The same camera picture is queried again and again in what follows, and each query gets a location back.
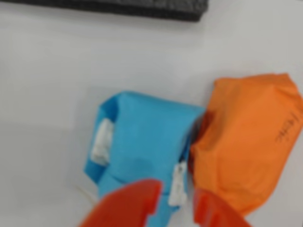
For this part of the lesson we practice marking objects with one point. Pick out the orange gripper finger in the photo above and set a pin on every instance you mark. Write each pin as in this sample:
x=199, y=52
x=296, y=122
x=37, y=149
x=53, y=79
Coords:
x=123, y=208
x=208, y=212

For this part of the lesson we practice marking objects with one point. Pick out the blue paper bundle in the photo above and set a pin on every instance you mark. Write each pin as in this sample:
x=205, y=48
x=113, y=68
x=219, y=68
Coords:
x=146, y=137

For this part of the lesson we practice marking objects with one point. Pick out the orange paper bundle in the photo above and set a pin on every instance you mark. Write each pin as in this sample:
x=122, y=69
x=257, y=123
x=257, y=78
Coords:
x=241, y=142

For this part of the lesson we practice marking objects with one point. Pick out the dark grey foam strip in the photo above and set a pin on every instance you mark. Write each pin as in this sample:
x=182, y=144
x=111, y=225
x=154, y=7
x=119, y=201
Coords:
x=118, y=7

